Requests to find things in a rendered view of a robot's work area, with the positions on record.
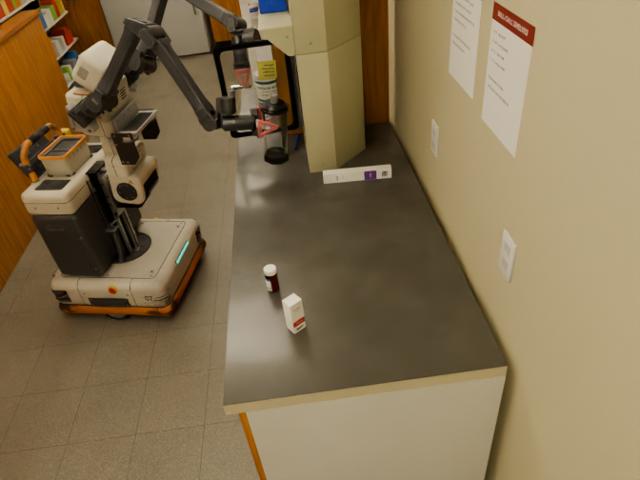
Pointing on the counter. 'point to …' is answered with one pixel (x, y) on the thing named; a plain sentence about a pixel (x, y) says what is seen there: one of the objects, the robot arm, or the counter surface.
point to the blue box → (271, 6)
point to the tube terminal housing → (330, 79)
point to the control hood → (278, 30)
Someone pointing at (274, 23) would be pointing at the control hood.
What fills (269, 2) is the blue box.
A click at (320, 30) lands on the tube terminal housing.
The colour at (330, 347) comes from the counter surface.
